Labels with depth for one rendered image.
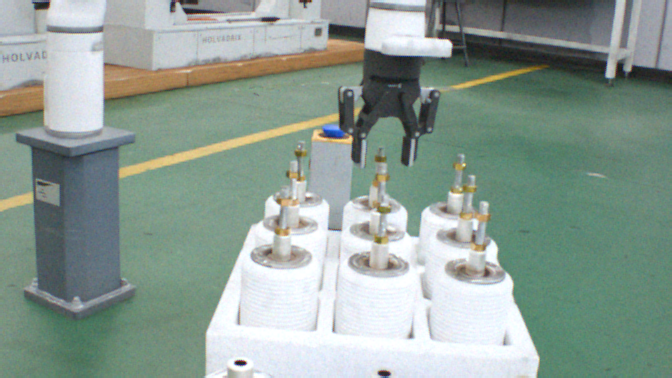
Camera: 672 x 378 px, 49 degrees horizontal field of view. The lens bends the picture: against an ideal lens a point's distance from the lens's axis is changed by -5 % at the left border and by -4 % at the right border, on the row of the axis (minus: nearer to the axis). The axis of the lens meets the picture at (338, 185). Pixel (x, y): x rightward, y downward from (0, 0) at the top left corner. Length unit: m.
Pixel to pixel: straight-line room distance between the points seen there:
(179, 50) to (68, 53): 2.41
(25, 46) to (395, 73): 2.26
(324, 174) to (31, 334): 0.55
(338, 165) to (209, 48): 2.59
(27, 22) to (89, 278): 2.05
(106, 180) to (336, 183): 0.39
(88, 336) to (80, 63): 0.44
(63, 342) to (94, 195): 0.24
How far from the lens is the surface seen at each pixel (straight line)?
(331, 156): 1.27
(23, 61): 3.07
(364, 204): 1.15
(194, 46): 3.73
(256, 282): 0.91
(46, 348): 1.26
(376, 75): 0.97
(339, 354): 0.90
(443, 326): 0.93
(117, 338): 1.28
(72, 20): 1.26
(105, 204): 1.32
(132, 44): 3.63
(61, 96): 1.28
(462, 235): 1.04
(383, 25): 0.95
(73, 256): 1.32
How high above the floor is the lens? 0.60
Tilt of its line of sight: 16 degrees down
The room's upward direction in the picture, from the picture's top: 4 degrees clockwise
